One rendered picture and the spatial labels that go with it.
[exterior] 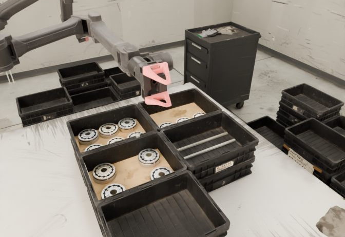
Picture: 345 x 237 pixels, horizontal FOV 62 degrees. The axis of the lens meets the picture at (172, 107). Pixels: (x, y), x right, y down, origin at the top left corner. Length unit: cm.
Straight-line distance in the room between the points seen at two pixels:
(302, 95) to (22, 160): 230
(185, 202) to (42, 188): 74
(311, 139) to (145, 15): 321
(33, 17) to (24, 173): 283
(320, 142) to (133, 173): 143
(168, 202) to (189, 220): 12
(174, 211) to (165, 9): 392
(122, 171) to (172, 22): 378
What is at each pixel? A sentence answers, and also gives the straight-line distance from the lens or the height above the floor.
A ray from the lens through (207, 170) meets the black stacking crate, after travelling 134.
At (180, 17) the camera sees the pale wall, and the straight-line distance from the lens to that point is 497.
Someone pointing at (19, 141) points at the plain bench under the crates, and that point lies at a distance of 196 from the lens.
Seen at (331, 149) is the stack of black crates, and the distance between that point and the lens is 228.
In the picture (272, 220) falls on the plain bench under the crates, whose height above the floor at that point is 70.
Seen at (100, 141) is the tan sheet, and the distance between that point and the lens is 157.
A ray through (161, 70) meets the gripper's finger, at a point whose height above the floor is 149.
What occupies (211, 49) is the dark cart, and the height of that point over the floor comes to 84.
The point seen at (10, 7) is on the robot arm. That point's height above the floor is 150.
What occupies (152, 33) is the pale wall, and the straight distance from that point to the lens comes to 479.
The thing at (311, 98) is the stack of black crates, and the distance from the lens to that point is 283.
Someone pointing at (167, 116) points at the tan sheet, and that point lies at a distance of 171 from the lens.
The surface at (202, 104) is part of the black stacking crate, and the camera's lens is 176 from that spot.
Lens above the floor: 180
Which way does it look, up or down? 33 degrees down
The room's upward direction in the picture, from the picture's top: straight up
